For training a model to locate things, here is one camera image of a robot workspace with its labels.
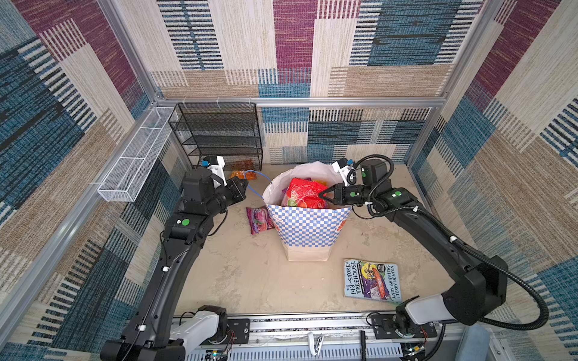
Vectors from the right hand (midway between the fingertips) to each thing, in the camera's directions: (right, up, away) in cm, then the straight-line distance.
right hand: (321, 198), depth 74 cm
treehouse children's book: (+19, -30, +7) cm, 36 cm away
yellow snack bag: (+4, +5, +18) cm, 19 cm away
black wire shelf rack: (-40, +31, +34) cm, 61 cm away
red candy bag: (-5, +1, +2) cm, 6 cm away
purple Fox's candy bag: (-23, -10, +22) cm, 34 cm away
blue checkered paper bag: (-4, -12, +2) cm, 13 cm away
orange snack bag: (-32, +9, +41) cm, 52 cm away
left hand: (-23, +7, -6) cm, 24 cm away
